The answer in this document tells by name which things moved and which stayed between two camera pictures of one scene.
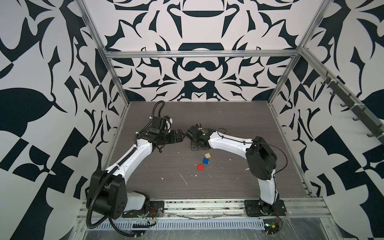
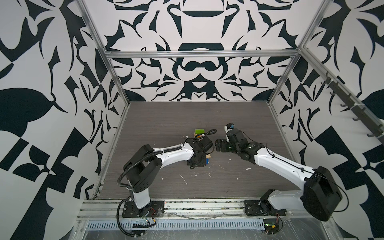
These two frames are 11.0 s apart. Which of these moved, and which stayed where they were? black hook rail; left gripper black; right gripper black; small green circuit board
Moved: right gripper black; left gripper black
Stayed: black hook rail; small green circuit board
